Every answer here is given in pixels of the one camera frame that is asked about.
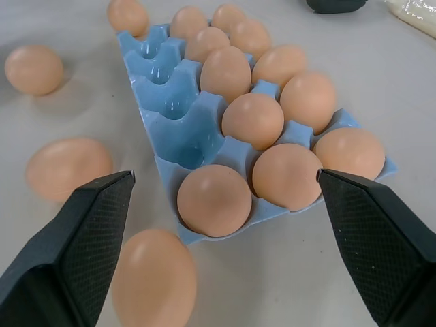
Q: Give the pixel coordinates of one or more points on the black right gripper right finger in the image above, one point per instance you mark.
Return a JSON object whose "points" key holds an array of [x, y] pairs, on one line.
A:
{"points": [[378, 245]]}

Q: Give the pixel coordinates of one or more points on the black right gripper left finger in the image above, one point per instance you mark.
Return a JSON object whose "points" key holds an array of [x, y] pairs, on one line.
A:
{"points": [[64, 252]]}

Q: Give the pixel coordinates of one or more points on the brown egg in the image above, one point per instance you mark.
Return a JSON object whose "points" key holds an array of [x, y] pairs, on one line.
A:
{"points": [[34, 69], [351, 151], [286, 173], [153, 279], [64, 165], [204, 42], [252, 37], [214, 201], [277, 64], [226, 15], [308, 98], [225, 73], [253, 119], [187, 20], [127, 15]]}

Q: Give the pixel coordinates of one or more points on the blue plastic egg tray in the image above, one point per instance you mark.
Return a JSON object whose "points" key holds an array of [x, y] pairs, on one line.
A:
{"points": [[177, 112]]}

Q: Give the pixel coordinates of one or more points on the white plastic bag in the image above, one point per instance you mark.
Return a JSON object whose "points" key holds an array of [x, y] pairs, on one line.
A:
{"points": [[413, 15]]}

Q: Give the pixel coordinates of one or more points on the black rounded object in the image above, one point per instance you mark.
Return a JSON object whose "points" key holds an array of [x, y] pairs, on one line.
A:
{"points": [[335, 5]]}

